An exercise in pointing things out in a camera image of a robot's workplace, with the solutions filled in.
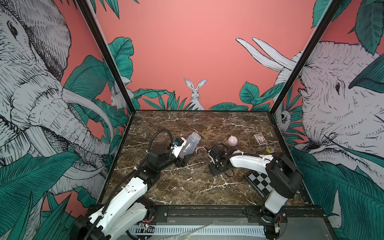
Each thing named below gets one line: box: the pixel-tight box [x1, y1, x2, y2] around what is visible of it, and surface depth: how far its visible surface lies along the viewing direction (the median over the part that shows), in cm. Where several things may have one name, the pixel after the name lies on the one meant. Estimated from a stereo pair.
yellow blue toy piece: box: [266, 146, 274, 154], surface depth 100 cm
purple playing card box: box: [253, 133, 268, 146], surface depth 106 cm
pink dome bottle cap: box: [227, 135, 238, 147], surface depth 102 cm
